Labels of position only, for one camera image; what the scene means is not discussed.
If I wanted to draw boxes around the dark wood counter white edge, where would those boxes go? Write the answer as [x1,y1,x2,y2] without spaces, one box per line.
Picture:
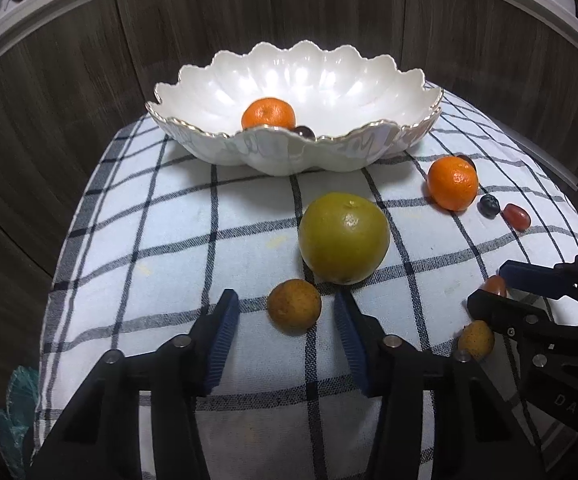
[0,0,578,480]

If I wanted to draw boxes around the brown longan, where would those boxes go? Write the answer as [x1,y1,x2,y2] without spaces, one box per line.
[458,321,495,361]
[267,279,322,334]

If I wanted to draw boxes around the teal net bag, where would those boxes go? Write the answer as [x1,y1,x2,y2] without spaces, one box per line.
[0,366,42,466]

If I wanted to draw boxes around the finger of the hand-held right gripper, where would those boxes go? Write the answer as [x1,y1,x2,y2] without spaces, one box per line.
[499,255,578,311]
[468,290,578,356]

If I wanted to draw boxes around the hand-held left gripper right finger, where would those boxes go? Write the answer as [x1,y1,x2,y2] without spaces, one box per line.
[333,291,550,480]

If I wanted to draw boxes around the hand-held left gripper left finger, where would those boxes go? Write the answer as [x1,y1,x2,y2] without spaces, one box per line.
[29,288,241,480]

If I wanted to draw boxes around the orange mandarin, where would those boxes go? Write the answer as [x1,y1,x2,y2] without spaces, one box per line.
[427,156,479,212]
[241,97,296,130]

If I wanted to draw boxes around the blueberry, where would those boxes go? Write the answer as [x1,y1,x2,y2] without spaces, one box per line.
[478,194,501,219]

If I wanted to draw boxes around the large green citrus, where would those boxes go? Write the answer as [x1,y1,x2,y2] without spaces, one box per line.
[299,192,391,285]

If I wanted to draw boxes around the white black checked cloth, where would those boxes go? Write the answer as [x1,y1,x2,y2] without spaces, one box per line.
[34,82,578,480]

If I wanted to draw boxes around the white scalloped ceramic bowl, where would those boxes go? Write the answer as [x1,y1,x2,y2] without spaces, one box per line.
[146,41,444,177]

